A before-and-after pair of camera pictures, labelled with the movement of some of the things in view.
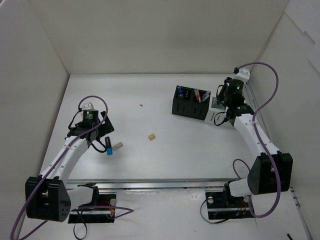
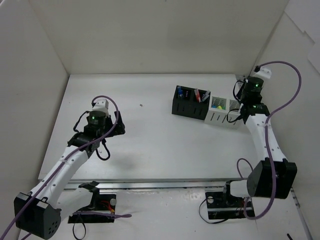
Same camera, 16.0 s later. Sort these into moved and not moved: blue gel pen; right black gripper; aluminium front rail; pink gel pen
Moved: right black gripper
Not moved: pink gel pen; aluminium front rail; blue gel pen
